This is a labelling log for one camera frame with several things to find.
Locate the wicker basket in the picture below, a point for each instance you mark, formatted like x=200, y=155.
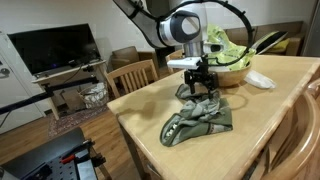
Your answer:
x=95, y=96

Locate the wooden chair back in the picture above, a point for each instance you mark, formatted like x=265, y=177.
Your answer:
x=300, y=156

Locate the brown wooden sofa bench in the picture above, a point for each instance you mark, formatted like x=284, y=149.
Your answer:
x=295, y=45

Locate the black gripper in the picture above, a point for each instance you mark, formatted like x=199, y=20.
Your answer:
x=201, y=77

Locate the scattered white popcorn pile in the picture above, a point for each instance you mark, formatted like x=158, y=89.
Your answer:
x=171, y=128

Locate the white television stand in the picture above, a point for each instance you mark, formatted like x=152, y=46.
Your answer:
x=66, y=71

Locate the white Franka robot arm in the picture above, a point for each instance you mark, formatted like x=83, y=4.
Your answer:
x=166, y=30

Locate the black perforated tool cart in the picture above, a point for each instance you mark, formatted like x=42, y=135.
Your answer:
x=40, y=153

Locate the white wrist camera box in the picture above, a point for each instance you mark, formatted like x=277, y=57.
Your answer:
x=183, y=63

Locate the patterned floor rug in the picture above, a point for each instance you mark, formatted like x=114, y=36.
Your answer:
x=70, y=121

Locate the small black camera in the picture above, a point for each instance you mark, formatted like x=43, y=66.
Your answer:
x=88, y=67

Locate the black flat screen television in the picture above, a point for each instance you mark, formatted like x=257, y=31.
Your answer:
x=50, y=48

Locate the green patterned kitchen towel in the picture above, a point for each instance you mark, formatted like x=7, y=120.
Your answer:
x=200, y=116

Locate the white door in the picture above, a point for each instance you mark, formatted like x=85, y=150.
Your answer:
x=13, y=86

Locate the round wooden bowl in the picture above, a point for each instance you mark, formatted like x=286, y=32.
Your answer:
x=233, y=78

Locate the brown cardboard box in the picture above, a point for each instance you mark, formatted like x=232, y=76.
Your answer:
x=71, y=100

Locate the round metal door knob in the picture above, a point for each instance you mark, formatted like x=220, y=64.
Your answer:
x=4, y=71

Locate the striped green black pillow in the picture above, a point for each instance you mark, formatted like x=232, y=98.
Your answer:
x=271, y=40

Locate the light green snack bag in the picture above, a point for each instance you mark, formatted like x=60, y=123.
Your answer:
x=233, y=53

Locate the black stand bar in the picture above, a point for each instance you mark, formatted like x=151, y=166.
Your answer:
x=23, y=101

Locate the brown armchair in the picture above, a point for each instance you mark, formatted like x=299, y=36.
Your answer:
x=125, y=53

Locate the yellow pillow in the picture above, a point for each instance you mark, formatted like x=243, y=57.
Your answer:
x=282, y=46

